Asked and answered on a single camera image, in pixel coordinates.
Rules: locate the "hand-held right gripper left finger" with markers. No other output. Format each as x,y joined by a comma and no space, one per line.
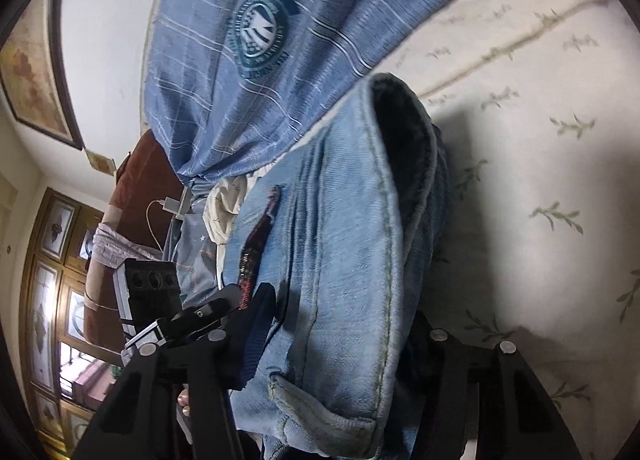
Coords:
255,335

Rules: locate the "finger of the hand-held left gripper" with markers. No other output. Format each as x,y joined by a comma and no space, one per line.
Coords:
205,315

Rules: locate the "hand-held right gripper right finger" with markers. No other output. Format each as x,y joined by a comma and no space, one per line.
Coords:
450,365

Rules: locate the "blue denim pants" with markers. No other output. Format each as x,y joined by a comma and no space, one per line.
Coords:
340,240

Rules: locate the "person's left hand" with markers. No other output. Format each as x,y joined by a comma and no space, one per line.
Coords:
184,402

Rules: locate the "pink cloth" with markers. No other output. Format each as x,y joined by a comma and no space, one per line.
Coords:
110,245

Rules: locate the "wooden glass-panel cabinet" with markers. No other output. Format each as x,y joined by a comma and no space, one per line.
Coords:
50,290

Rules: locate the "brown headboard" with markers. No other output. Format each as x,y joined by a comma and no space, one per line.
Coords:
145,175

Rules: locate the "pink box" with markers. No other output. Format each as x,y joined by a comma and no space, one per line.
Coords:
87,382

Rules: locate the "cream leaf-print quilt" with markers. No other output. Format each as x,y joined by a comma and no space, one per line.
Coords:
525,165

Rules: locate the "large framed picture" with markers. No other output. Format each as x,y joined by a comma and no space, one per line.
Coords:
30,70

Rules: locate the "small wall picture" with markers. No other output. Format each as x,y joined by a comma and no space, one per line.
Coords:
100,162

